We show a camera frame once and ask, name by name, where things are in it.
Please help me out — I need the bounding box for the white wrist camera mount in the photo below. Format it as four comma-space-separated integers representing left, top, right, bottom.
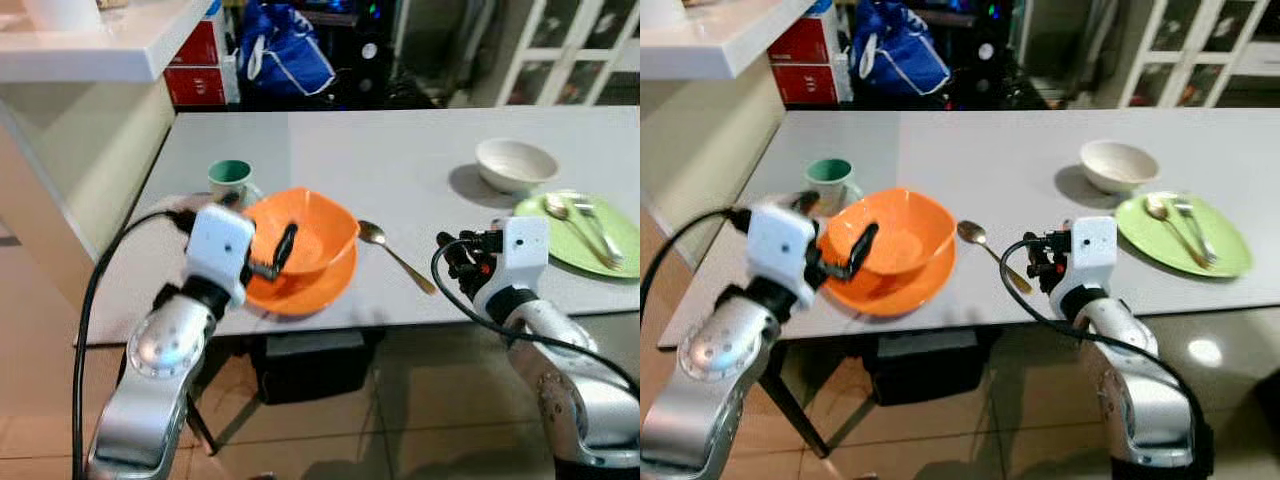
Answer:
1061, 214, 1119, 298
477, 214, 552, 312
184, 204, 257, 307
744, 204, 820, 312

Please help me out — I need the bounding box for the gold metal spoon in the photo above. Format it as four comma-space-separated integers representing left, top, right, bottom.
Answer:
956, 219, 1035, 295
357, 219, 439, 297

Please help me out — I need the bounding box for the white glass door cabinet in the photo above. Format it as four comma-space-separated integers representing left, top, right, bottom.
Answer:
1113, 0, 1280, 110
498, 0, 641, 108

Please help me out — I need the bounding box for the light green plate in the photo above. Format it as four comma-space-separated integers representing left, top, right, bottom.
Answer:
512, 191, 641, 280
1114, 191, 1254, 280

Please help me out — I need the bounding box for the red cardboard box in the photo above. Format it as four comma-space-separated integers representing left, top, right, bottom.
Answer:
772, 13, 839, 67
163, 66, 228, 108
767, 64, 843, 108
168, 18, 223, 68

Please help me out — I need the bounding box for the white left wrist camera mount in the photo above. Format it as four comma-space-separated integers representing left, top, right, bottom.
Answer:
744, 204, 820, 312
184, 204, 257, 307

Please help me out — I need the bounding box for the silver metal spoon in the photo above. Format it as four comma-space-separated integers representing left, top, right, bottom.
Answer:
542, 194, 617, 270
1144, 195, 1210, 270

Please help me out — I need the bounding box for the orange plastic plate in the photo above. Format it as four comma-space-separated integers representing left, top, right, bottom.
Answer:
239, 240, 360, 318
821, 240, 953, 319

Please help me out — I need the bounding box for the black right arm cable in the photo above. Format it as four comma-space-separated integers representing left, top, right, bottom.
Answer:
999, 237, 1213, 433
431, 236, 641, 393

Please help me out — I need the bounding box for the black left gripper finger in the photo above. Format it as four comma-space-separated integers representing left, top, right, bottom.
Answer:
269, 221, 300, 275
844, 221, 882, 278

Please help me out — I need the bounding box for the dark table leg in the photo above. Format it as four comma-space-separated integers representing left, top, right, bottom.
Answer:
184, 392, 220, 458
758, 368, 832, 460

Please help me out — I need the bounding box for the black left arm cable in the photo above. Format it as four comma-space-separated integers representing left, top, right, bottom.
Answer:
640, 204, 753, 313
71, 204, 198, 480

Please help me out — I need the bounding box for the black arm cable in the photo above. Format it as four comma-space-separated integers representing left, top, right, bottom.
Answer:
431, 236, 641, 393
999, 237, 1213, 433
640, 204, 753, 313
71, 204, 198, 480

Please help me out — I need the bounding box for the green and white mug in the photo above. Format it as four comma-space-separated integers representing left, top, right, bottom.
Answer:
804, 157, 864, 217
206, 159, 264, 209

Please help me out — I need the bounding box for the blue fabric bag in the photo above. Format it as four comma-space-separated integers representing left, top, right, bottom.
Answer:
239, 0, 337, 99
851, 0, 952, 99

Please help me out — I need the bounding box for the silver metal fork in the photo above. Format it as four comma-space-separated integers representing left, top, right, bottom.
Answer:
571, 192, 627, 267
1171, 195, 1220, 267

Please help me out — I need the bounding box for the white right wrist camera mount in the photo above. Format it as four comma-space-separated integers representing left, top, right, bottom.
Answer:
1061, 214, 1119, 298
477, 214, 552, 312

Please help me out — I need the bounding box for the orange plastic bowl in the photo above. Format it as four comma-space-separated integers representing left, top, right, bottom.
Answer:
817, 187, 957, 280
243, 187, 362, 278

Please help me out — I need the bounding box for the white raised shelf with column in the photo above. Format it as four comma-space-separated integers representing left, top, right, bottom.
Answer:
0, 0, 218, 306
640, 0, 837, 301

